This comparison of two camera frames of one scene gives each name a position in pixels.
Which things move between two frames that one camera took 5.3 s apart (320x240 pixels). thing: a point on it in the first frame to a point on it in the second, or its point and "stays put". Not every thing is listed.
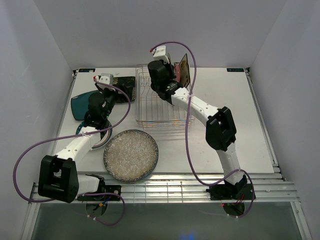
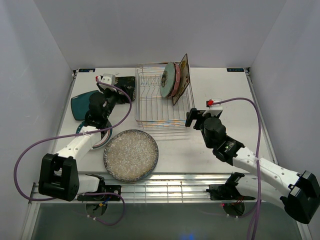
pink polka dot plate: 177,70 stays put
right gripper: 171,68 to 194,114
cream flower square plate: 184,71 stays put
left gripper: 105,91 stays put
